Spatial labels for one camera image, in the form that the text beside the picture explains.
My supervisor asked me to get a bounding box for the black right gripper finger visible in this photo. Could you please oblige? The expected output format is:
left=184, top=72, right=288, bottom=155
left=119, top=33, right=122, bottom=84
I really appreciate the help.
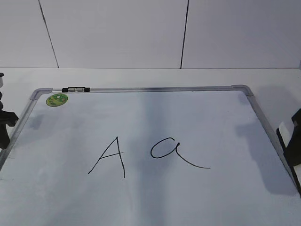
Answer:
left=283, top=109, right=301, bottom=167

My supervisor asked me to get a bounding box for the white board with aluminium frame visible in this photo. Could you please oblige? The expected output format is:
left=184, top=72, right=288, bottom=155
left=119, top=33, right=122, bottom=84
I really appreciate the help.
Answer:
left=0, top=85, right=301, bottom=226

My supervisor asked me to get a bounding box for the round green magnet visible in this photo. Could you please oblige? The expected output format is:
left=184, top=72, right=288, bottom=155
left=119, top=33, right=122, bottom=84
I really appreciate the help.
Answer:
left=46, top=93, right=68, bottom=107

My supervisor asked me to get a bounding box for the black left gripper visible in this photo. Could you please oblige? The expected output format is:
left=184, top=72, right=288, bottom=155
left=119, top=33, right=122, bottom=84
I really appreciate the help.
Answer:
left=0, top=101, right=18, bottom=149

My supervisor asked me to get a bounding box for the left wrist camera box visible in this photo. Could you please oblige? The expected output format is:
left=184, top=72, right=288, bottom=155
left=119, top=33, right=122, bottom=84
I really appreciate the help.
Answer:
left=0, top=73, right=4, bottom=87

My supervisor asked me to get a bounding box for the white board eraser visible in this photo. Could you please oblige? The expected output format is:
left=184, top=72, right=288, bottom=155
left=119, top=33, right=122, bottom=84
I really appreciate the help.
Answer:
left=277, top=121, right=301, bottom=190

